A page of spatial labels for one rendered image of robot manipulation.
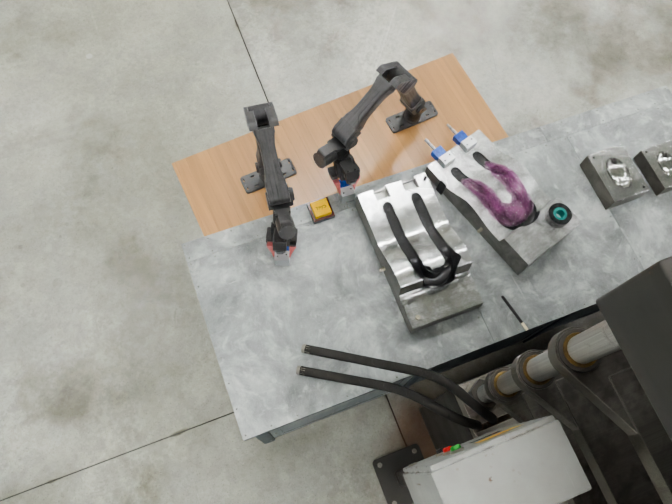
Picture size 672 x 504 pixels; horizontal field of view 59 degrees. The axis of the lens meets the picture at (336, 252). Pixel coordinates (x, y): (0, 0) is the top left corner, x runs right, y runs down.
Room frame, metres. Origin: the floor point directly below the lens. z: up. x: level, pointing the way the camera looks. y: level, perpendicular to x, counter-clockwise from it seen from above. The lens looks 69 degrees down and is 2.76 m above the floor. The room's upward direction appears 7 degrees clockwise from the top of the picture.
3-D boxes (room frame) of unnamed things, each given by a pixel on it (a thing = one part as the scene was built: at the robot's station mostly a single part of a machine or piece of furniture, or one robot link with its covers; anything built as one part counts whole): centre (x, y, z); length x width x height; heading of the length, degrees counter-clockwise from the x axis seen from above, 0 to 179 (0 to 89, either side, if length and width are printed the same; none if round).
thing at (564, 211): (0.92, -0.74, 0.93); 0.08 x 0.08 x 0.04
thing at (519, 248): (1.00, -0.56, 0.86); 0.50 x 0.26 x 0.11; 44
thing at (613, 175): (1.15, -0.99, 0.84); 0.20 x 0.15 x 0.07; 27
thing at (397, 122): (1.32, -0.23, 0.84); 0.20 x 0.07 x 0.08; 123
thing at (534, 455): (0.04, -0.41, 0.74); 0.31 x 0.22 x 1.47; 117
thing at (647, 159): (1.21, -1.18, 0.83); 0.17 x 0.13 x 0.06; 27
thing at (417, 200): (0.78, -0.28, 0.92); 0.35 x 0.16 x 0.09; 27
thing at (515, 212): (1.00, -0.55, 0.90); 0.26 x 0.18 x 0.08; 44
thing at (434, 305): (0.76, -0.28, 0.87); 0.50 x 0.26 x 0.14; 27
